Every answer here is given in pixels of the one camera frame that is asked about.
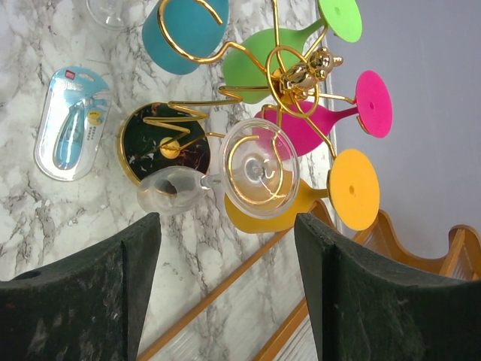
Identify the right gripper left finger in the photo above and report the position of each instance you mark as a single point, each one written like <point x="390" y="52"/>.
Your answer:
<point x="90" y="305"/>

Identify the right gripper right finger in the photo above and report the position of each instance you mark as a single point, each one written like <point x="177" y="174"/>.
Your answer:
<point x="364" y="306"/>

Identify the orange plastic wine glass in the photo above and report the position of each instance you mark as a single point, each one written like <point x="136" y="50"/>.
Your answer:
<point x="352" y="187"/>

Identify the clear champagne flute back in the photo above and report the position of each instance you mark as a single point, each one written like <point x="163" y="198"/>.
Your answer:
<point x="258" y="171"/>

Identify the clear champagne flute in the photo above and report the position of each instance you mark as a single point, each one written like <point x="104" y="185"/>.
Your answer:
<point x="258" y="171"/>
<point x="110" y="14"/>

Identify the pink plastic wine glass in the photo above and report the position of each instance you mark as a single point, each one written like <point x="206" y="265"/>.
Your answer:
<point x="371" y="104"/>

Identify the green plastic wine glass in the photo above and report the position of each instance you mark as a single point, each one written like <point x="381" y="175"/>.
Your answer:
<point x="289" y="64"/>

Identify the blue plastic wine glass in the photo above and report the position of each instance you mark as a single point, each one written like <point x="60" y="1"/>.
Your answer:
<point x="191" y="27"/>

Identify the wooden dish rack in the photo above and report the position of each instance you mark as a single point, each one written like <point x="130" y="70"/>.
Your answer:
<point x="462" y="262"/>

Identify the clear champagne flute front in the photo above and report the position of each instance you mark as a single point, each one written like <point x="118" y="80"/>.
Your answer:
<point x="110" y="14"/>

